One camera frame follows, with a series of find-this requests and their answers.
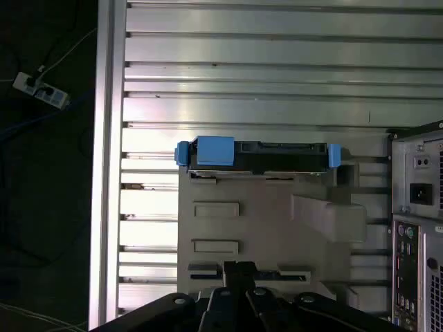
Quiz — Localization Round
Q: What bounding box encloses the thin white cable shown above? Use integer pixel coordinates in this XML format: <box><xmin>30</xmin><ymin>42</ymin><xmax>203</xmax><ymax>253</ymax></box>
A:
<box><xmin>37</xmin><ymin>26</ymin><xmax>98</xmax><ymax>74</ymax></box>
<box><xmin>0</xmin><ymin>302</ymin><xmax>89</xmax><ymax>329</ymax></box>

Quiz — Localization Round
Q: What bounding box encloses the white power strip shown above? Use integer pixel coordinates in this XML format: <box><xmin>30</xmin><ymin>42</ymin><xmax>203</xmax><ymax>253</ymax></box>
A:
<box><xmin>12</xmin><ymin>71</ymin><xmax>71</xmax><ymax>110</ymax></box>

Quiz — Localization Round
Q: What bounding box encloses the hard disk in blue carrier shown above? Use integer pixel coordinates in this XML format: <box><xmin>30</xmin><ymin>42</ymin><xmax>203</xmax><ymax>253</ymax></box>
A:
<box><xmin>174</xmin><ymin>136</ymin><xmax>342</xmax><ymax>177</ymax></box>

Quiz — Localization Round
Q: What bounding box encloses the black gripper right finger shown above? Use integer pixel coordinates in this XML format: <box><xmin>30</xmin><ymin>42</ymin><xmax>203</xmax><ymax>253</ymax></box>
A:
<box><xmin>237</xmin><ymin>261</ymin><xmax>410</xmax><ymax>332</ymax></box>

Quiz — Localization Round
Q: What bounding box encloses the dark blue cable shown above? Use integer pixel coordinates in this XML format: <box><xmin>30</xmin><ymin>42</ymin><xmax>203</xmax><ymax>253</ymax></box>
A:
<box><xmin>0</xmin><ymin>88</ymin><xmax>96</xmax><ymax>140</ymax></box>

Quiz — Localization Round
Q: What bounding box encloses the grey parts rack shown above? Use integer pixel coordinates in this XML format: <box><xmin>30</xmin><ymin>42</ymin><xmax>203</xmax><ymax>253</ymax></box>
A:
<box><xmin>177</xmin><ymin>162</ymin><xmax>368</xmax><ymax>302</ymax></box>

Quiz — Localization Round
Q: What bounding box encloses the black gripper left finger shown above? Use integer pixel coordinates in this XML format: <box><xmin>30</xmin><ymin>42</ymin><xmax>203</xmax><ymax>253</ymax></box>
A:
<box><xmin>89</xmin><ymin>261</ymin><xmax>240</xmax><ymax>332</ymax></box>

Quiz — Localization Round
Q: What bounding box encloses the silver PC case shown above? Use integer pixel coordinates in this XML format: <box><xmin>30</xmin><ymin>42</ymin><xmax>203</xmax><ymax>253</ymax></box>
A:
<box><xmin>387</xmin><ymin>119</ymin><xmax>443</xmax><ymax>332</ymax></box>

